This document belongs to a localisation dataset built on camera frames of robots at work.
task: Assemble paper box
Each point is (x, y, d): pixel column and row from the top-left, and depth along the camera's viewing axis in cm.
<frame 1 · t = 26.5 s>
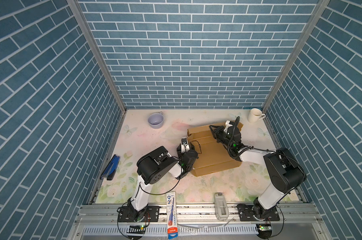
left hand: (190, 144, 96), fingers open
right hand: (209, 126, 89), fingers closed
brown cardboard box blank: (210, 154, 97), on the table
white ceramic mug: (255, 114, 109), point 10 cm above the table
blue stapler: (111, 169, 88), point 2 cm above the table

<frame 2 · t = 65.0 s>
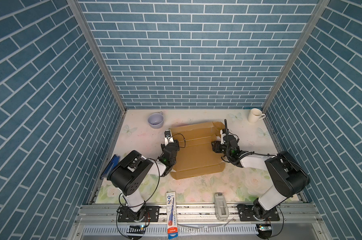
left hand: (175, 136, 92), fingers closed
right hand: (215, 142, 95), fingers open
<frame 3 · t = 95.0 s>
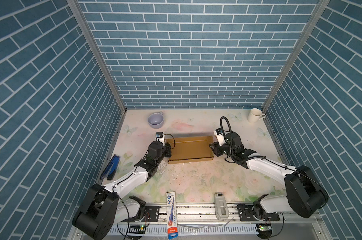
left hand: (172, 144, 87), fingers closed
right hand: (212, 144, 88), fingers open
brown cardboard box blank: (191, 149, 104), on the table
the other named things where they were.

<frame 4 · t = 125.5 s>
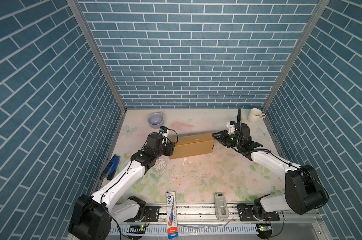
left hand: (174, 144, 82), fingers open
right hand: (214, 136, 85), fingers open
brown cardboard box blank: (191, 144, 85), point 15 cm above the table
the other named things where they were.

